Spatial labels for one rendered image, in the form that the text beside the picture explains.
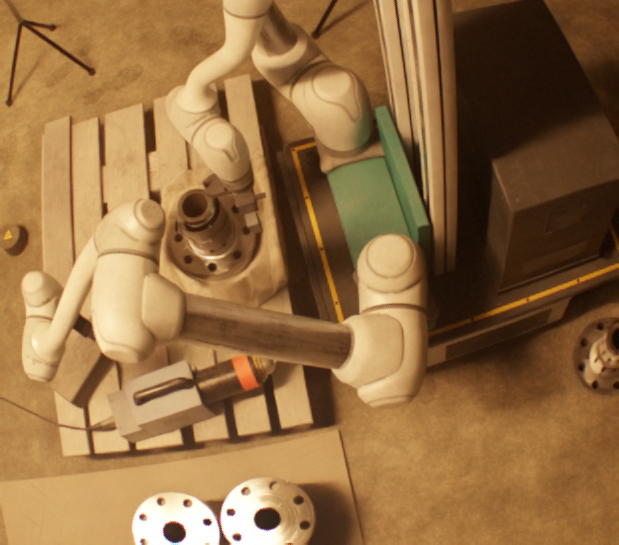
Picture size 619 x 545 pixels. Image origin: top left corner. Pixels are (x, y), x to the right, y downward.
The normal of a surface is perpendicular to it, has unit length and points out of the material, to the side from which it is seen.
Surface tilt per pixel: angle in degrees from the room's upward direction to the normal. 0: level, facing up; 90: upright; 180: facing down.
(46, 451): 0
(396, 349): 34
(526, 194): 0
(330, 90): 5
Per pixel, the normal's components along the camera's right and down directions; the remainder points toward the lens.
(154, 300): 0.55, -0.28
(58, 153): -0.17, -0.40
